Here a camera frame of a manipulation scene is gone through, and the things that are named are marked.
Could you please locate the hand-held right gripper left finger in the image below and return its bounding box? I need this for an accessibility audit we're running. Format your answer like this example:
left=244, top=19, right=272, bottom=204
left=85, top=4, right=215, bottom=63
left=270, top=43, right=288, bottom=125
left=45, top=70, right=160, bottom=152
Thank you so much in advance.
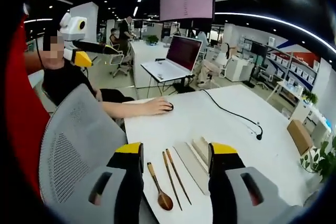
left=87, top=142, right=145, bottom=224

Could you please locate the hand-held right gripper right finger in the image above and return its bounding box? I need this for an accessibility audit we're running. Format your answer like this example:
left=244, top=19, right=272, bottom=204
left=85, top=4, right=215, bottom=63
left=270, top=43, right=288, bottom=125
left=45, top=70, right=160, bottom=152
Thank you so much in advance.
left=208, top=142, right=299, bottom=224

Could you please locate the wooden spoon utensil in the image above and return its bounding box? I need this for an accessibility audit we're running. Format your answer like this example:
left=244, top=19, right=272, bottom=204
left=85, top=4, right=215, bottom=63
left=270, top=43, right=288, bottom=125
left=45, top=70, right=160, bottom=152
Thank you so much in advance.
left=146, top=162, right=174, bottom=211

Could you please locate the beige cutlery case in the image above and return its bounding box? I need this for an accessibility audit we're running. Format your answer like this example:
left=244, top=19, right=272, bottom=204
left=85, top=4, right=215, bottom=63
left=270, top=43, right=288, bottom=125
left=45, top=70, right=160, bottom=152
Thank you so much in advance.
left=173, top=136, right=211, bottom=196

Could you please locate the wooden chopstick utensil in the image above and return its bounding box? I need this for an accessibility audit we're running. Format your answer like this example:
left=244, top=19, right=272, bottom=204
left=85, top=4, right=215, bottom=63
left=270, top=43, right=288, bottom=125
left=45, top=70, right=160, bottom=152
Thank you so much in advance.
left=165, top=148, right=193, bottom=206
left=162, top=151, right=183, bottom=211

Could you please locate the white office chair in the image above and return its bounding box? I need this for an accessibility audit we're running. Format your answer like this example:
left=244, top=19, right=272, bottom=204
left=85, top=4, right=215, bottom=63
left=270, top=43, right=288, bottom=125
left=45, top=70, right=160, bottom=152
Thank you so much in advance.
left=109, top=49, right=132, bottom=78

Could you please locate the small green plant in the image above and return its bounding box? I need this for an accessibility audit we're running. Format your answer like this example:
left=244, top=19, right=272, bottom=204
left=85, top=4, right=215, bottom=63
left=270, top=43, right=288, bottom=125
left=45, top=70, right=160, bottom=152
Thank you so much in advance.
left=301, top=88, right=319, bottom=104
left=145, top=35, right=160, bottom=46

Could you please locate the grey mesh office chair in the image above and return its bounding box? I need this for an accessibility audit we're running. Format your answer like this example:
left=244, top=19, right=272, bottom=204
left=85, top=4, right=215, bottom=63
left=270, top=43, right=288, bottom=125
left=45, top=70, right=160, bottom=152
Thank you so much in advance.
left=38, top=83, right=144, bottom=210

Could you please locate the white laptop stand table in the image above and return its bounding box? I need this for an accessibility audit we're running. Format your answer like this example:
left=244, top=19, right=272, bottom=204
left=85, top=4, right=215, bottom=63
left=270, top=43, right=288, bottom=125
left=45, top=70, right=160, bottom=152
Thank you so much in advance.
left=145, top=73, right=196, bottom=99

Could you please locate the white leaf-patterned plant pot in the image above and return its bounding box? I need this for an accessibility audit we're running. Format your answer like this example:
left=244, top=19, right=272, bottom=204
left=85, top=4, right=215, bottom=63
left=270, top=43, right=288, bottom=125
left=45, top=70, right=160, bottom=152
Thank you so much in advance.
left=299, top=147, right=322, bottom=174

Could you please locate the brown cardboard box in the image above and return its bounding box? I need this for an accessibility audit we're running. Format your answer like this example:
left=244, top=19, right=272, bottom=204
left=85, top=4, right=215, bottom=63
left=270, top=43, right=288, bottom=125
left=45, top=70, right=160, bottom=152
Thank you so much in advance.
left=286, top=119, right=314, bottom=156

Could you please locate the white laptop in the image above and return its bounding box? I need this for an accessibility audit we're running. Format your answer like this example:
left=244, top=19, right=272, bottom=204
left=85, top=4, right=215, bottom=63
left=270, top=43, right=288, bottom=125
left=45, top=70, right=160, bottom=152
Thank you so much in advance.
left=140, top=35, right=204, bottom=83

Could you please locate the green potted plant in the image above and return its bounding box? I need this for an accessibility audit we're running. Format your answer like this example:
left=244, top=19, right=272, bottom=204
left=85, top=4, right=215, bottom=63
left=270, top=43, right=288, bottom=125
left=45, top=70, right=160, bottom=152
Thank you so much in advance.
left=311, top=135, right=336, bottom=183

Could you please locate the shelf of storage boxes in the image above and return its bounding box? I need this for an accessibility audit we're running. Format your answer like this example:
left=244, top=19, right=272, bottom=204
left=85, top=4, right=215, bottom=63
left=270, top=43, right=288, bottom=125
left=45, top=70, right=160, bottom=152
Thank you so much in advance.
left=266, top=47, right=321, bottom=92

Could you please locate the black cable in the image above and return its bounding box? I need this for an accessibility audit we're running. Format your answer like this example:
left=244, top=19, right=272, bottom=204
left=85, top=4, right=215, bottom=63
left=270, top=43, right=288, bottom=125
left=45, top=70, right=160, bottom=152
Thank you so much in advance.
left=200, top=89, right=264, bottom=141

